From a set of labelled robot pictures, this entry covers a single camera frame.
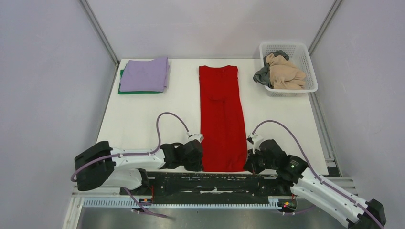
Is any red t shirt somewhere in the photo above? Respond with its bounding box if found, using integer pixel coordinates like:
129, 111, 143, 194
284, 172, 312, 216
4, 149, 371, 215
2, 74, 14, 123
199, 65, 247, 172

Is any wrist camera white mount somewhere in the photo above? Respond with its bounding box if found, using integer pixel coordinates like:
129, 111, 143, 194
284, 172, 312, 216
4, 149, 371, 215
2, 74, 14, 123
188, 133, 204, 143
247, 133, 264, 154

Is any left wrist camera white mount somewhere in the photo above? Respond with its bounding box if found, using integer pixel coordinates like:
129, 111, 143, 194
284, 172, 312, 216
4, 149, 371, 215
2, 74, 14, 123
188, 133, 204, 143

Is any grey t shirt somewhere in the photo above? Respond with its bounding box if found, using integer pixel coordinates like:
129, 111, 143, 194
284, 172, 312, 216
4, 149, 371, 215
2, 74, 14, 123
253, 50, 289, 89

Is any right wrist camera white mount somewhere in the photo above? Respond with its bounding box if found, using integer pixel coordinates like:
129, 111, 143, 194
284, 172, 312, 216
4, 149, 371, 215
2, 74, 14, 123
247, 133, 264, 154

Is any folded purple t shirt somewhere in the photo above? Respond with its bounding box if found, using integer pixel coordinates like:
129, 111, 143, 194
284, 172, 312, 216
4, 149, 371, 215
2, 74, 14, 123
118, 57, 170, 94

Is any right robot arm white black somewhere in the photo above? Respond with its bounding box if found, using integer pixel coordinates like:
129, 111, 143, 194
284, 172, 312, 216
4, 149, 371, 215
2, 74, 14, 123
244, 136, 387, 229

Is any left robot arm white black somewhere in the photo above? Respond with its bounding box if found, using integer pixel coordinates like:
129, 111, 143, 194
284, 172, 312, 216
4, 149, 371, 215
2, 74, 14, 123
72, 139, 203, 195

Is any beige t shirt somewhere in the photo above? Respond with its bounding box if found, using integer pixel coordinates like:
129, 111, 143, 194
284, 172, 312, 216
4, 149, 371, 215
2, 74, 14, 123
266, 53, 306, 90

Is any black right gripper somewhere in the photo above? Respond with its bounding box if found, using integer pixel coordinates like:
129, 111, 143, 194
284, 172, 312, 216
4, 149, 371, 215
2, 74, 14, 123
243, 146, 277, 175

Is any folded green t shirt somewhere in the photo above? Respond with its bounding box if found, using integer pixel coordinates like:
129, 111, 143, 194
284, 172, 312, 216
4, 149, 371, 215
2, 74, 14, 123
118, 69, 167, 94

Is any white plastic basket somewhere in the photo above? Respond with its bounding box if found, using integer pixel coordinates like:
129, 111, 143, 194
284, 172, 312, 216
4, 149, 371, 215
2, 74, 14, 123
259, 41, 318, 97

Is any white slotted cable duct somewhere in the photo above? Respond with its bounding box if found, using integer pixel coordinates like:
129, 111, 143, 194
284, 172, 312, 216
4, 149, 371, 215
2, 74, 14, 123
83, 197, 287, 210

